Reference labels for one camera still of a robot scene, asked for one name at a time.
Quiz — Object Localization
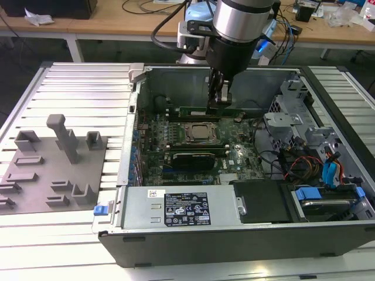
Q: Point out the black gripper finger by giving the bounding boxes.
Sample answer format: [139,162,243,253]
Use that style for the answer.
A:
[206,69,224,111]
[214,78,234,107]

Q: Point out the green RAM stick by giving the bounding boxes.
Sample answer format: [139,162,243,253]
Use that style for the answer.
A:
[178,105,244,118]

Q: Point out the black RAM slot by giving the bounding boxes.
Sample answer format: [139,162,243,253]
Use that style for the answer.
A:
[169,147,229,155]
[167,142,226,149]
[169,115,221,123]

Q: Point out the metal socket cover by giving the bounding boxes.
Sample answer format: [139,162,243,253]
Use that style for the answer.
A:
[180,121,223,145]

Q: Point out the white power strip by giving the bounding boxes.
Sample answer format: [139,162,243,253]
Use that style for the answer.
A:
[257,53,275,66]

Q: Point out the green motherboard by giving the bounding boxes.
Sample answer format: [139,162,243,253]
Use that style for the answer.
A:
[136,109,264,187]

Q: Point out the silver CPU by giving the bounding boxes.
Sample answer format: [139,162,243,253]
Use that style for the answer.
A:
[190,125,215,141]

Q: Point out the grey metal drive cage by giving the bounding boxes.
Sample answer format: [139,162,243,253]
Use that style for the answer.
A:
[263,78,343,153]

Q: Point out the black graphics card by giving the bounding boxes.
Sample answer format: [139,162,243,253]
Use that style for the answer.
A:
[171,150,217,171]

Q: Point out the grey case latch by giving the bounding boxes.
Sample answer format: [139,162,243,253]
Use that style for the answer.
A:
[128,63,146,84]

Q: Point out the silver chipset heatsink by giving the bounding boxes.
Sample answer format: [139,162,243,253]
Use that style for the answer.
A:
[218,174,240,186]

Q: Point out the small black device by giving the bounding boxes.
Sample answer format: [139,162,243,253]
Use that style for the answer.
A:
[295,4,316,22]

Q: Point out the black plastic bay cover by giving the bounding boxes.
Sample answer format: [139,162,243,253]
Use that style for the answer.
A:
[233,180,294,225]

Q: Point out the clear plastic bags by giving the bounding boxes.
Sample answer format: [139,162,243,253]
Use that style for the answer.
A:
[327,5,367,29]

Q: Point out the hard disk in blue carrier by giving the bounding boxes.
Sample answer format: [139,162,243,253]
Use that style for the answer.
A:
[294,187,366,219]

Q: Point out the wooden desk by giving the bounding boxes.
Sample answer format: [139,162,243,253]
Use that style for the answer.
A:
[0,5,375,64]

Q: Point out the silver power supply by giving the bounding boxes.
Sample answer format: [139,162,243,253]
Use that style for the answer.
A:
[120,186,244,229]

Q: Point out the white red carton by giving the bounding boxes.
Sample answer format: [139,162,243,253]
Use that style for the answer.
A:
[362,0,375,32]

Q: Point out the black PC case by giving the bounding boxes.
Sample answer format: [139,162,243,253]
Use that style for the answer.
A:
[92,64,375,269]

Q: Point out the large black box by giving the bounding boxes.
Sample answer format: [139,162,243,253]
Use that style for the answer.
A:
[0,0,98,20]

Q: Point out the crumpled white paper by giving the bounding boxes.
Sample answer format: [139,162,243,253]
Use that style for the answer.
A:
[24,8,55,28]

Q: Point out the grey parts rack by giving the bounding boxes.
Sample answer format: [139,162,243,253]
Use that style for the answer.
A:
[0,113,108,216]

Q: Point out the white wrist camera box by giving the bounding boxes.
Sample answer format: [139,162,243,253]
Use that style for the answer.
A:
[176,19,214,55]

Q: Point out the black camera cable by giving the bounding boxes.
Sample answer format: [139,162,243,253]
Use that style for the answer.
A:
[150,0,206,54]

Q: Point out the red yellow wire bundle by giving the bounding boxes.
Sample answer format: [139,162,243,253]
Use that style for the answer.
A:
[281,152,323,180]

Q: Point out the blue flat wire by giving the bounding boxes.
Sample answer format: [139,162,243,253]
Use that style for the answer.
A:
[321,160,344,186]

